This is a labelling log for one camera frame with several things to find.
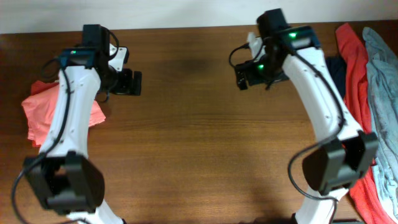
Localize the salmon pink t-shirt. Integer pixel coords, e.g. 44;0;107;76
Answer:
21;83;106;146

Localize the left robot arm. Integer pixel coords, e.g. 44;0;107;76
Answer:
19;24;142;223

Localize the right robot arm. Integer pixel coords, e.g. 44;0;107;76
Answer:
233;9;378;223

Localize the navy blue garment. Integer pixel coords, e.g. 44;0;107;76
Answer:
325;56;346;98

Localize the folded red printed t-shirt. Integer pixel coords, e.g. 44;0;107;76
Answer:
30;80;60;147

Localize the grey blue garment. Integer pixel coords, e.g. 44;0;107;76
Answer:
363;27;397;223

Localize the red orange garment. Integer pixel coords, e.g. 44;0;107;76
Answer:
335;23;393;224

